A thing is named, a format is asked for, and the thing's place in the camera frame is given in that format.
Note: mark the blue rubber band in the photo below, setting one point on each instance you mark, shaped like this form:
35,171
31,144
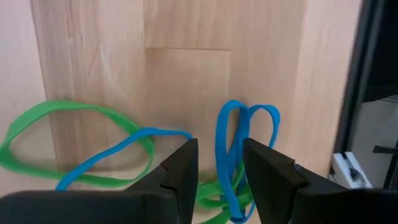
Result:
161,131
276,121
221,149

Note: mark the green rubber band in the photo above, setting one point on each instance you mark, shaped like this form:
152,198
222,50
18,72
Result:
211,189
68,105

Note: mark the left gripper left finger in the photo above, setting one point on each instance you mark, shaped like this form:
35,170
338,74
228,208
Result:
174,186

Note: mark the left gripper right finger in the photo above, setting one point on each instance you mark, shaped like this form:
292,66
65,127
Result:
270,186

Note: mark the black aluminium table frame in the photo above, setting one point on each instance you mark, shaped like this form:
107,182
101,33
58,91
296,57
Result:
357,62

